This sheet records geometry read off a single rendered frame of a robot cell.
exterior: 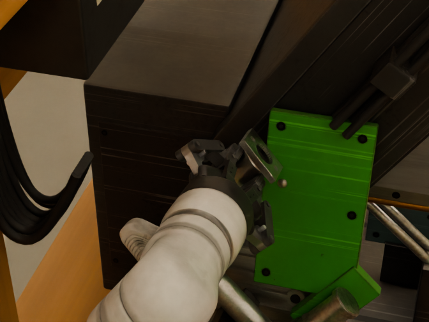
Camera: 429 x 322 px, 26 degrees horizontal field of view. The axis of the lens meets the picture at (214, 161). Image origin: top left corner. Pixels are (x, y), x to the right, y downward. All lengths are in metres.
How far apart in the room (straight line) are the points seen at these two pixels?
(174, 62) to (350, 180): 0.27
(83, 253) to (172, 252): 0.70
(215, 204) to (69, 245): 0.62
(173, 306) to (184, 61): 0.52
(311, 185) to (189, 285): 0.36
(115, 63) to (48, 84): 2.32
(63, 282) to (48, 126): 1.89
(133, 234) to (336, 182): 0.25
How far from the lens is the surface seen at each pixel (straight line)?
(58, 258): 1.40
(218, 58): 1.14
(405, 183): 1.14
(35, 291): 1.36
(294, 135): 0.99
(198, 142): 0.91
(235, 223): 0.82
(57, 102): 3.34
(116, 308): 0.69
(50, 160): 3.07
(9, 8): 0.69
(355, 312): 1.04
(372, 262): 1.37
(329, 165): 1.00
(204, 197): 0.83
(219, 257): 0.78
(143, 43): 1.18
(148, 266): 0.69
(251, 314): 1.06
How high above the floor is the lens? 1.83
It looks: 37 degrees down
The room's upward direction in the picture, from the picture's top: straight up
